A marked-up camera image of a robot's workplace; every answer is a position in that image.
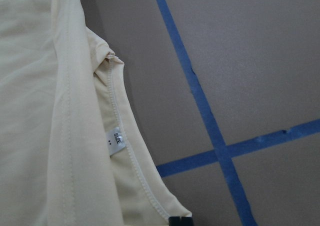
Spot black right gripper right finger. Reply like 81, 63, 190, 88
181, 217, 193, 226

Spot cream long-sleeve printed shirt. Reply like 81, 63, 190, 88
0, 0, 192, 226

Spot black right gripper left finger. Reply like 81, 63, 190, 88
168, 216, 181, 226

